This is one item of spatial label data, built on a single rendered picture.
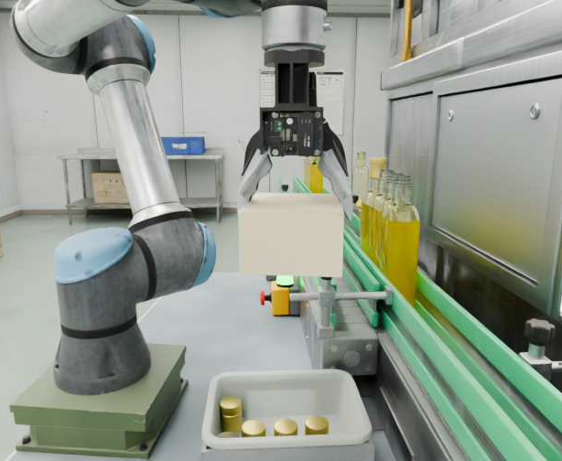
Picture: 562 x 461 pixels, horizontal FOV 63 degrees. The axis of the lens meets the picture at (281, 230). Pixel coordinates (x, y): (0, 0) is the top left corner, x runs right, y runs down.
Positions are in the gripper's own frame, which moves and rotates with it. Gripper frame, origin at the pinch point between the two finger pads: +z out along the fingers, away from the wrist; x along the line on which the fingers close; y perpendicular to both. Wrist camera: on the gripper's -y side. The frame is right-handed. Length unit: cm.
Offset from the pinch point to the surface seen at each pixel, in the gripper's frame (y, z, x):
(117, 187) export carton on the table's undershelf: -514, 66, -258
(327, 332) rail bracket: -11.1, 21.2, 4.8
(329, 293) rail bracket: -11.2, 14.5, 5.1
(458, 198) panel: -31.7, 1.9, 29.7
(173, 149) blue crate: -525, 19, -185
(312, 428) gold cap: 2.3, 29.5, 2.8
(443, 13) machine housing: -57, -37, 30
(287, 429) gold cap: 2.8, 29.5, -0.6
